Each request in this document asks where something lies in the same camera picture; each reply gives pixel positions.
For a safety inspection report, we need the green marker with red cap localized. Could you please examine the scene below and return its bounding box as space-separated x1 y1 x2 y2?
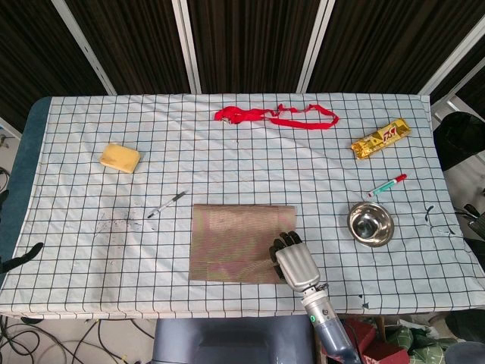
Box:
366 174 408 198

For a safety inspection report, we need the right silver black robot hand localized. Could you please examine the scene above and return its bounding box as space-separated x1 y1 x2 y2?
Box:
268 229 322 293

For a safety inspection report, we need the yellow sponge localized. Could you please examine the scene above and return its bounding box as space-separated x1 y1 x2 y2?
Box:
99 143 141 174

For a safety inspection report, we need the grey-blue robot torso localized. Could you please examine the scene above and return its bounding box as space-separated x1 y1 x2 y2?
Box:
151 316 315 364

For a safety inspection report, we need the black chair back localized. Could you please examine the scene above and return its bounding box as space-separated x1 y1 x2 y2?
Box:
433 111 485 171

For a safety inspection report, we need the black metal frame piece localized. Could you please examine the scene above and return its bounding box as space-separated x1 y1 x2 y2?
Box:
454 203 485 242

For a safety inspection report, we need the green patterned cloth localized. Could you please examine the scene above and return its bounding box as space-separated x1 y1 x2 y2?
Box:
397 322 459 364

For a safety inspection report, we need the red ribbon strap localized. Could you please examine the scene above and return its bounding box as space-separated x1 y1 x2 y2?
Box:
214 102 340 130

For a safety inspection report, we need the stainless steel bowl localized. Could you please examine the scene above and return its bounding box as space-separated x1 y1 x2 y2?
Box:
347 202 396 249

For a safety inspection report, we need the brown woven placemat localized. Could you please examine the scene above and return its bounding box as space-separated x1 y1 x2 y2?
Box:
188 203 297 284

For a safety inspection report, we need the gold snack package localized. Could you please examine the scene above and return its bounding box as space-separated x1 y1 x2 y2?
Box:
350 118 412 161

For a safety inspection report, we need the red box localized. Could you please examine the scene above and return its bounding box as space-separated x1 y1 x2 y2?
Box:
340 318 410 364

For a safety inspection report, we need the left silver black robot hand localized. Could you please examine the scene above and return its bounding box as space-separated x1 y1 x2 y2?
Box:
0 189 45 274

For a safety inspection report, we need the white checkered tablecloth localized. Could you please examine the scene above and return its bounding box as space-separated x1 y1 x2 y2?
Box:
0 93 485 319

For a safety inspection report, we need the black ballpoint pen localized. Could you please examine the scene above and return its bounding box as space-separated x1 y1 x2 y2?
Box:
147 190 189 219

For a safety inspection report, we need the white partition post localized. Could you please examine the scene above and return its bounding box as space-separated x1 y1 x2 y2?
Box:
297 0 336 94
51 0 117 96
418 22 485 96
172 0 202 94

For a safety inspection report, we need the black floor cable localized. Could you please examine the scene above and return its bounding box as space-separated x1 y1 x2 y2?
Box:
0 316 152 364

